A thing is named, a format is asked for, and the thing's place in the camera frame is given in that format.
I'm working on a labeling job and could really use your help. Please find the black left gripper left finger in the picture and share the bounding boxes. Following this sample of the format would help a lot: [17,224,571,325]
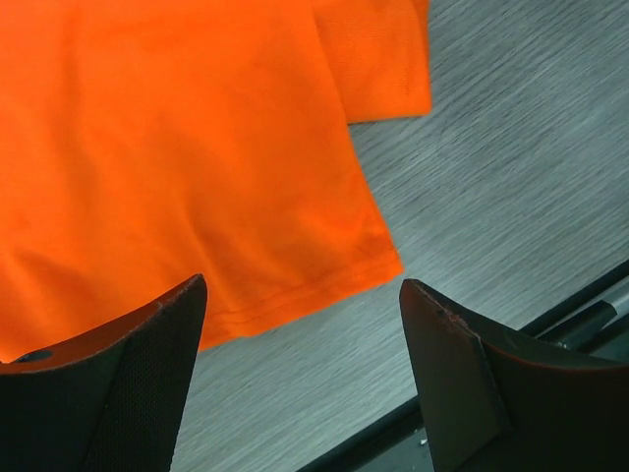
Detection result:
[1,274,207,472]

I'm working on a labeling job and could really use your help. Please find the orange t-shirt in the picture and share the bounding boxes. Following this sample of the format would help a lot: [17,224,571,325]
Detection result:
[1,1,431,362]

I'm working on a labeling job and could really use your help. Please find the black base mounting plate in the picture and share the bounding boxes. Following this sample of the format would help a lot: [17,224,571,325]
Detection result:
[310,265,628,471]

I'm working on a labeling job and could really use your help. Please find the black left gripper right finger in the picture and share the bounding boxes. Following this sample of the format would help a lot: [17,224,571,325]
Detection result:
[400,279,628,471]

